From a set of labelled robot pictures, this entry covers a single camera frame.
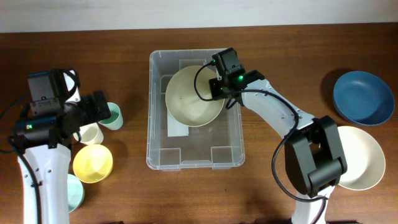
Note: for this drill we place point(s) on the white label in container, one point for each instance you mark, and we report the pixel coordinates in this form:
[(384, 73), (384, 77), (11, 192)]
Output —
[(175, 128)]

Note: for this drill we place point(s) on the blue bowl plate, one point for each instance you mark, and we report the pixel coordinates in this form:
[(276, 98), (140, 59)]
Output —
[(363, 98)]

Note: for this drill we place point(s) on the green cup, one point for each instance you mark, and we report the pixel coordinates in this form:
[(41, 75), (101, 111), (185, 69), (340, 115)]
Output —
[(115, 122)]

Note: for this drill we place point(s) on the clear plastic storage container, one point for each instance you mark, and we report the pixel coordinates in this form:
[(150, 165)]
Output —
[(217, 145)]

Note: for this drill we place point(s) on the yellow bowl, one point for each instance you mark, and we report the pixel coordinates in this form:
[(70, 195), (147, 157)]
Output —
[(93, 163)]

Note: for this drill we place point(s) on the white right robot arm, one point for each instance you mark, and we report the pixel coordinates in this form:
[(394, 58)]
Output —
[(309, 161)]

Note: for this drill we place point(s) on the cream plate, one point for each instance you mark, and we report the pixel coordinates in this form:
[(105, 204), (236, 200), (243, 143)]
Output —
[(183, 96), (365, 159)]

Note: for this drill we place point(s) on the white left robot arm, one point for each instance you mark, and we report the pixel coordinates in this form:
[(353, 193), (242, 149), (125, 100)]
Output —
[(43, 147)]

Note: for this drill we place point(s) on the cream cup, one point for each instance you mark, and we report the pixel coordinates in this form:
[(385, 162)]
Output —
[(89, 134)]

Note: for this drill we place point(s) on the light green bowl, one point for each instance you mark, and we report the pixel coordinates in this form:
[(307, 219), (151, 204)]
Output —
[(76, 192)]

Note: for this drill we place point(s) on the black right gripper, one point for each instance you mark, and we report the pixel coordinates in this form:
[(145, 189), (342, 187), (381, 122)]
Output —
[(214, 91)]

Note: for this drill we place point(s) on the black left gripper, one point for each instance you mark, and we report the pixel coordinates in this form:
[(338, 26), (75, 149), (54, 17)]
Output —
[(93, 114)]

